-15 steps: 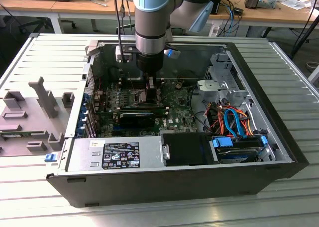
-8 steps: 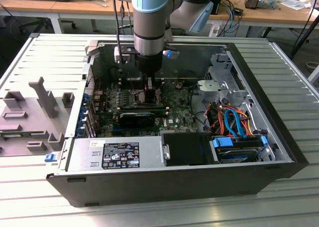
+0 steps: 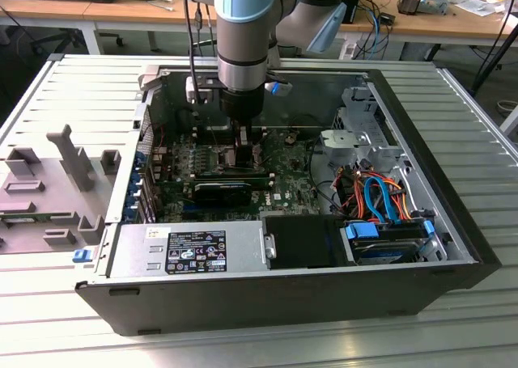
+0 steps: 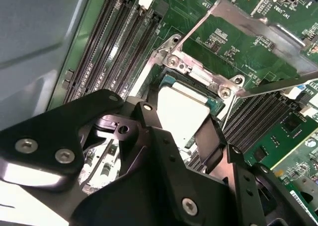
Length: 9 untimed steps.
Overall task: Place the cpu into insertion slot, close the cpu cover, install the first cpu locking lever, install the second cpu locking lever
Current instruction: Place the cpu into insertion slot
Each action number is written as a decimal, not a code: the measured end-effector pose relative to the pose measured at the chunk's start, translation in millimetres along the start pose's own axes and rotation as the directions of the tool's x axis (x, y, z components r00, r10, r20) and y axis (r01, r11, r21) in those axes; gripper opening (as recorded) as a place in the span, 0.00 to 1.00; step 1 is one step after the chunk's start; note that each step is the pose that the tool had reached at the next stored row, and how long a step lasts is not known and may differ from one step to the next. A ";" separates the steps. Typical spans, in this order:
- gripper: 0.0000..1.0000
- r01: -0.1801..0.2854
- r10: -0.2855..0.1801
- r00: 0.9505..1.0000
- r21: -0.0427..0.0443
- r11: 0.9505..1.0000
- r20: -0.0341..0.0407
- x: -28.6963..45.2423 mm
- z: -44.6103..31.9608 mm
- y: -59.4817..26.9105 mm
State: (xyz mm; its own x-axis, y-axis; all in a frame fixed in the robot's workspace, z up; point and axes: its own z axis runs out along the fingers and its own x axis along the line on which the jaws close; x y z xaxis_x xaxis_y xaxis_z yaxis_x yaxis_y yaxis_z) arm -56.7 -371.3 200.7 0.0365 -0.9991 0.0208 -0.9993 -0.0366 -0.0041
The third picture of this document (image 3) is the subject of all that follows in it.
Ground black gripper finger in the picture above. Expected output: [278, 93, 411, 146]
[233, 119, 256, 169]

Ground metal socket cover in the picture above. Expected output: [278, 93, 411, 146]
[251, 129, 284, 166]

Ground CPU socket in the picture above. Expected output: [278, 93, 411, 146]
[217, 144, 262, 171]

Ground green RAM stick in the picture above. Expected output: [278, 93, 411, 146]
[0, 213, 53, 224]
[194, 172, 271, 188]

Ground black graphics card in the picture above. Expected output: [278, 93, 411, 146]
[193, 180, 253, 208]

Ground green motherboard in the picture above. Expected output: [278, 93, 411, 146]
[151, 127, 325, 223]

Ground black case fan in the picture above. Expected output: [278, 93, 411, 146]
[174, 107, 203, 133]

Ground metal drive cage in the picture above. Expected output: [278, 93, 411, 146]
[319, 85, 410, 171]

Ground black plastic shroud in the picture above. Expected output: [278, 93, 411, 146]
[262, 214, 357, 270]

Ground pale blue teach pendant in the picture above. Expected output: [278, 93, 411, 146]
[307, 2, 349, 53]

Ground white power strip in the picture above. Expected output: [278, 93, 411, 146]
[338, 40, 358, 61]

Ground hard disk in blue carrier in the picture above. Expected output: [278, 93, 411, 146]
[342, 218, 437, 267]

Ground black PC case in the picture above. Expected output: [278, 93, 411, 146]
[74, 62, 503, 336]

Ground black box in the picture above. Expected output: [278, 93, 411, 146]
[339, 0, 365, 24]

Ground silver power supply unit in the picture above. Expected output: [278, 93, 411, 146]
[107, 220, 270, 278]

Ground wooden office desk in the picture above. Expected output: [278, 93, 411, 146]
[335, 0, 518, 61]
[0, 0, 219, 56]

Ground grey parts rack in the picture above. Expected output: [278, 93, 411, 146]
[0, 124, 122, 256]

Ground black office chair base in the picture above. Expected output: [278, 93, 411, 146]
[23, 27, 82, 60]

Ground grey desktop device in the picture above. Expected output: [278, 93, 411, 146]
[396, 0, 450, 16]

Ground black tripod leg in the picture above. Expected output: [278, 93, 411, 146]
[471, 3, 518, 94]

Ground white paper sheets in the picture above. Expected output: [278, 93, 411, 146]
[455, 0, 507, 18]

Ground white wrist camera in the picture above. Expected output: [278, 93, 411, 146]
[263, 71, 293, 97]
[185, 74, 223, 103]

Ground blue data wire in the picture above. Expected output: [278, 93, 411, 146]
[363, 176, 401, 226]

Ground orange wire bundle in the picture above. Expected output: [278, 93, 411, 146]
[335, 173, 414, 223]

